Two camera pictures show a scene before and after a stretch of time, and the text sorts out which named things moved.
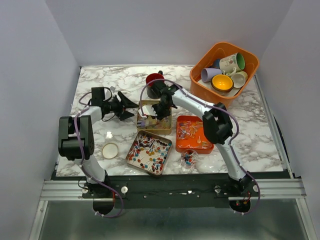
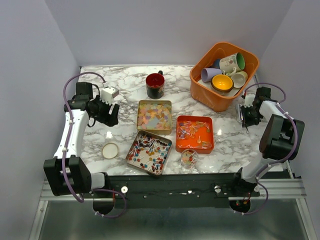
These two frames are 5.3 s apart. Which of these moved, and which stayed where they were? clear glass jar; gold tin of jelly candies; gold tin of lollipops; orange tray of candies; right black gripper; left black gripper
Moved: left black gripper; right black gripper
Stayed: gold tin of jelly candies; clear glass jar; gold tin of lollipops; orange tray of candies
